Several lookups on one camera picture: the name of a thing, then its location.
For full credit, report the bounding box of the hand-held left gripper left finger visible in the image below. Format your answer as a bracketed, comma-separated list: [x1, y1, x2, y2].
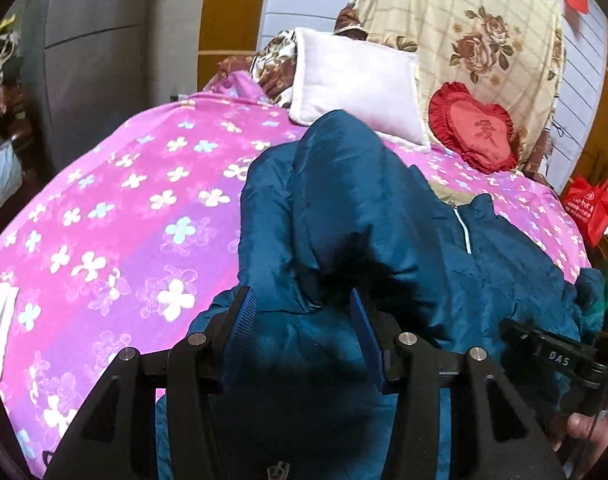
[44, 286, 258, 480]

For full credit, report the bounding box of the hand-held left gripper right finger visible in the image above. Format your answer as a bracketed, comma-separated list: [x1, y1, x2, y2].
[350, 290, 567, 480]

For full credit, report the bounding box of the teal padded jacket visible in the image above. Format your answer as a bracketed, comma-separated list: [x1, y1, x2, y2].
[154, 109, 607, 480]

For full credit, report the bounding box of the person's right hand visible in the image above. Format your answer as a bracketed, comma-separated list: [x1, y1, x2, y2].
[551, 402, 608, 467]

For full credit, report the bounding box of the red shopping bag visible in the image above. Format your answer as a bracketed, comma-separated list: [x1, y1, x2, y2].
[562, 175, 608, 247]

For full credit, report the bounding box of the pink floral bed sheet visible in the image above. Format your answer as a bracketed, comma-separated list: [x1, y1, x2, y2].
[0, 70, 595, 479]

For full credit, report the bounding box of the red heart-shaped pillow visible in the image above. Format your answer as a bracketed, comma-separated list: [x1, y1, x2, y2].
[428, 81, 518, 175]

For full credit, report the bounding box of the white square pillow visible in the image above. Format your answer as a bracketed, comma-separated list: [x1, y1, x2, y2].
[289, 27, 432, 154]

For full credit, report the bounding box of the brown floral quilt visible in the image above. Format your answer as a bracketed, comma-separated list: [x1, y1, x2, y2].
[216, 10, 371, 111]

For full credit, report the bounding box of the white plastic bag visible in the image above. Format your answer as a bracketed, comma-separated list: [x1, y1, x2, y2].
[0, 129, 25, 222]

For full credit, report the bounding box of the grey refrigerator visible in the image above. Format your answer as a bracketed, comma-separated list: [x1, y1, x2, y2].
[21, 0, 155, 173]

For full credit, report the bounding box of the orange wooden door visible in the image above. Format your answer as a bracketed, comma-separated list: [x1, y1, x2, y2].
[198, 0, 275, 92]

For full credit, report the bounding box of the cream floral blanket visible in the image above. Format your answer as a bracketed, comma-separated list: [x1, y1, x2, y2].
[350, 0, 567, 177]

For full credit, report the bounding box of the dark clutter pile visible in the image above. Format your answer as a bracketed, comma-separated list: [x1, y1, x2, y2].
[0, 14, 26, 131]

